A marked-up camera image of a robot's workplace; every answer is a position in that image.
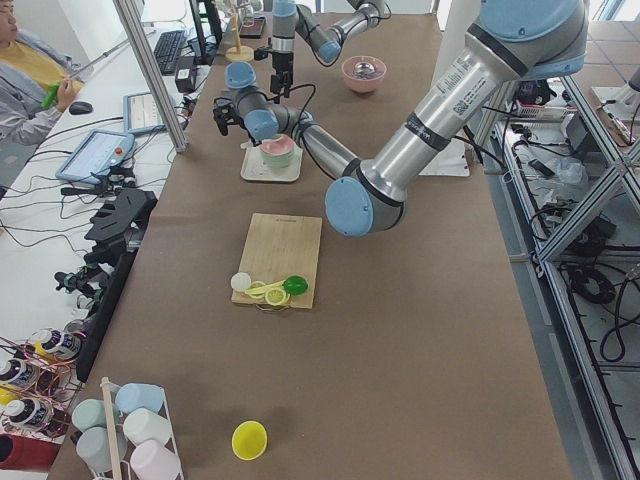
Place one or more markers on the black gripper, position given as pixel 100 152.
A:
pixel 280 62

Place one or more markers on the small pink bowl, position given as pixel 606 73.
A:
pixel 282 145

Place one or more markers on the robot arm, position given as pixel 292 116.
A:
pixel 507 41
pixel 291 20

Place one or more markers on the large pink ice bowl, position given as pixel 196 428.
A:
pixel 360 85

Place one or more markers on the wooden mug tree stand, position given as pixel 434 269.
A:
pixel 238 51

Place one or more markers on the green stacked bowls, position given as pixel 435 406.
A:
pixel 282 160

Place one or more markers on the metal ice scoop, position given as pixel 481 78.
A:
pixel 364 70

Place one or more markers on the white rectangular tray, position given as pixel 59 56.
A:
pixel 254 169

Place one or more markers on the black keyboard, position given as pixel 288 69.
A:
pixel 167 50

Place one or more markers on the wooden cutting board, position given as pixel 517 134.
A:
pixel 278 246

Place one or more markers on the blue teach pendant tablet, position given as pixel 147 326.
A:
pixel 96 155

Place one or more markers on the green lime toy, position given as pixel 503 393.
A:
pixel 295 285

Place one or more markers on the white steamed bun toy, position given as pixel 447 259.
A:
pixel 240 281

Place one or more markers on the yellow plastic knife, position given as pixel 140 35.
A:
pixel 263 290

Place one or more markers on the top stacked lemon slice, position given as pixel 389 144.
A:
pixel 276 296

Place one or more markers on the black computer mouse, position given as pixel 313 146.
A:
pixel 80 108

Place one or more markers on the black tool stand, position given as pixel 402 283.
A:
pixel 132 206

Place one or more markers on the seated person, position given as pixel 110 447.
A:
pixel 37 85

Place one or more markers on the light blue cup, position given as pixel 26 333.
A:
pixel 133 396

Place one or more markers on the yellow plastic cup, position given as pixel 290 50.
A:
pixel 249 440

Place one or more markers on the white cup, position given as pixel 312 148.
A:
pixel 143 424

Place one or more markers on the mint green cup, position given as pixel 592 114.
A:
pixel 89 413

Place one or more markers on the pink cup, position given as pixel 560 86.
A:
pixel 152 460

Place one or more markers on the grey cup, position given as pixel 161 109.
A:
pixel 93 448

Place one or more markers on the aluminium frame post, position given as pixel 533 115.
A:
pixel 127 12

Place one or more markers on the metal cutting board handle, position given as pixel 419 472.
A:
pixel 271 309

